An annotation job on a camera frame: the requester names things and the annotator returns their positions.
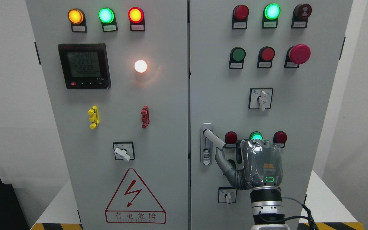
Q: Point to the silver door handle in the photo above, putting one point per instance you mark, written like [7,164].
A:
[208,139]

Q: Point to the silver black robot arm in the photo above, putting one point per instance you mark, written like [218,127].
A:
[267,208]

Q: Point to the grey left cabinet door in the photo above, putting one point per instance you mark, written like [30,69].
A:
[161,150]

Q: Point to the grey cabinet door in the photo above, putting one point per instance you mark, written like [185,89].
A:
[220,96]
[161,150]

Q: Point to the grey right cabinet door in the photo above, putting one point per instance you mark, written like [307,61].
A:
[220,96]

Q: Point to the red terminal connector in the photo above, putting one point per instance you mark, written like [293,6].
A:
[145,117]

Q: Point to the red indicator light middle left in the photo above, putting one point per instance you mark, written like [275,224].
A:
[231,140]

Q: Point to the white lit indicator light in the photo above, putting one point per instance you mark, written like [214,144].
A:
[140,66]

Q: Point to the green indicator light middle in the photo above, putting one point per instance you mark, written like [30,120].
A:
[256,135]

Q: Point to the green indicator light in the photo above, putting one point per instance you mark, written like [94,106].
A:
[256,135]
[108,21]
[270,17]

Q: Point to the green push button upper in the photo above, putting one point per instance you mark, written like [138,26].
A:
[237,56]

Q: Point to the yellow terminal connector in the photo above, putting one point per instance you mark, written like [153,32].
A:
[93,117]

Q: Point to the red indicator light middle right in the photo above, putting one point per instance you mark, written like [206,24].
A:
[280,138]

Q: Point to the red electric hazard warning sticker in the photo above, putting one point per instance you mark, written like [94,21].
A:
[134,203]

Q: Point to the red push button upper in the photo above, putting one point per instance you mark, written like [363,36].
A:
[265,57]

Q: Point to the red lit indicator light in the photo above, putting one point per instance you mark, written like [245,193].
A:
[137,19]

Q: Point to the black digital power meter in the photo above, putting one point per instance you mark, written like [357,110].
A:
[85,66]

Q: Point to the red indicator light top right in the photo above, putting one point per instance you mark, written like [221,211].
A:
[239,17]

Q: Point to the green indicator light top left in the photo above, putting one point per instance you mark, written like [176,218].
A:
[108,21]

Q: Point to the red emergency stop button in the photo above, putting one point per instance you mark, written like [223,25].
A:
[297,55]

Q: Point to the green indicator light top right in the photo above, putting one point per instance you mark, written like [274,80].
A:
[270,17]

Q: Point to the yellow indicator light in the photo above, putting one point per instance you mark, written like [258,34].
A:
[77,20]

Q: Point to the dark red buzzer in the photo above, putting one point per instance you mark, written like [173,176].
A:
[300,16]

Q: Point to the left white selector switch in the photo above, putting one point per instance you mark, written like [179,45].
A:
[124,151]

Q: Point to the white selector switch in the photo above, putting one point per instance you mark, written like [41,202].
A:
[260,98]
[124,151]
[227,196]

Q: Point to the upper right white selector switch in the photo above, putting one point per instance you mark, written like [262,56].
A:
[260,98]

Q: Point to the lower white selector switch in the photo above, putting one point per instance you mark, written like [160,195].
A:
[227,196]

